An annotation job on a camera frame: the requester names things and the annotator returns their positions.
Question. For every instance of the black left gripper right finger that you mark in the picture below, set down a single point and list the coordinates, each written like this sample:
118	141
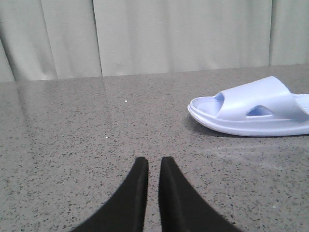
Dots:
181	208

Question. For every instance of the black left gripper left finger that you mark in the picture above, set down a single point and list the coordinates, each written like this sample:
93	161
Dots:
125	210

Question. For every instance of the light blue slipper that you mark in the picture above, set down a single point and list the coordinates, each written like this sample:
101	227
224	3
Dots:
262	108

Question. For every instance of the pale green curtain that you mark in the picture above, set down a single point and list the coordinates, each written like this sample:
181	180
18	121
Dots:
62	39

